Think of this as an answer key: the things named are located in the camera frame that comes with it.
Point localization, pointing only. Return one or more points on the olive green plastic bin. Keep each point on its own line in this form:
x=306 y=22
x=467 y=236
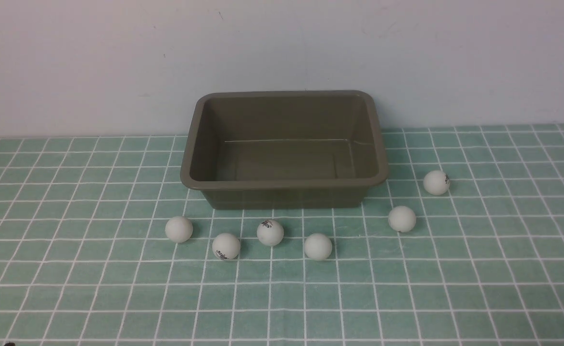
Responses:
x=284 y=150

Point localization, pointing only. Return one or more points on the white ball with logo centre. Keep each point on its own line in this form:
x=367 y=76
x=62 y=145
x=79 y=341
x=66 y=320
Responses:
x=270 y=232

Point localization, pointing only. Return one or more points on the white plain ball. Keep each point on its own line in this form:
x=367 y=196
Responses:
x=318 y=247
x=402 y=219

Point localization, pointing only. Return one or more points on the white ball with logo front-left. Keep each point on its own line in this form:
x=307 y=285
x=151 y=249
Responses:
x=226 y=246

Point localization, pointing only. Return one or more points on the green checkered table mat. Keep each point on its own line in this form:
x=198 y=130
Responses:
x=85 y=261

